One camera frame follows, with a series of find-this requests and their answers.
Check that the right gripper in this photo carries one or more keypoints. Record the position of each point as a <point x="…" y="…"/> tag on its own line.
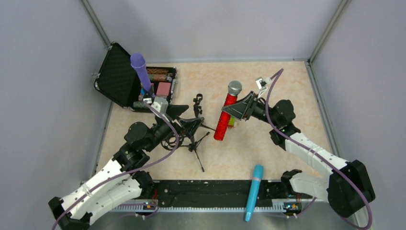
<point x="250" y="106"/>

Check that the black poker chip case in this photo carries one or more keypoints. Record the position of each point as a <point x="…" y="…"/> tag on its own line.
<point x="119" y="82"/>

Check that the purple microphone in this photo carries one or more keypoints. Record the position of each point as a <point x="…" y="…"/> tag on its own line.
<point x="138" y="63"/>

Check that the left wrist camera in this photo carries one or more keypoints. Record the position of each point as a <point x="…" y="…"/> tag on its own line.
<point x="157" y="105"/>

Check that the black tripod stand with shockmount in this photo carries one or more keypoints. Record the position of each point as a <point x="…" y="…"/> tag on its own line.
<point x="190" y="143"/>

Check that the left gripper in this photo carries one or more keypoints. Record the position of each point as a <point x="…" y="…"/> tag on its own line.
<point x="173" y="118"/>

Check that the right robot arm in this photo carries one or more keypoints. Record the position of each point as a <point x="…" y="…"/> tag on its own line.
<point x="345" y="185"/>

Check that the teal microphone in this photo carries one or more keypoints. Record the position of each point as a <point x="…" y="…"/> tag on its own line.
<point x="257" y="176"/>

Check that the toy brick car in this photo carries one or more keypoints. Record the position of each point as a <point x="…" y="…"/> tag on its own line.
<point x="231" y="123"/>

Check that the red card deck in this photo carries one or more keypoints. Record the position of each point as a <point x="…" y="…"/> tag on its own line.
<point x="163" y="89"/>

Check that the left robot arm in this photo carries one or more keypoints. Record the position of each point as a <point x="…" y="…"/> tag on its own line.
<point x="124" y="177"/>

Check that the black round-base mic stand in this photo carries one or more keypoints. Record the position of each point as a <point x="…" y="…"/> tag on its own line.
<point x="149" y="96"/>

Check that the black tripod stand with clip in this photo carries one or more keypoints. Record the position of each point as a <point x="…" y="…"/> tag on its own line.
<point x="197" y="108"/>

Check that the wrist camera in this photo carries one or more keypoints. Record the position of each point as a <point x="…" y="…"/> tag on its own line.
<point x="263" y="84"/>
<point x="157" y="105"/>

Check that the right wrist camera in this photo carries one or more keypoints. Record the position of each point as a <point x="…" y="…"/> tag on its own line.
<point x="263" y="84"/>

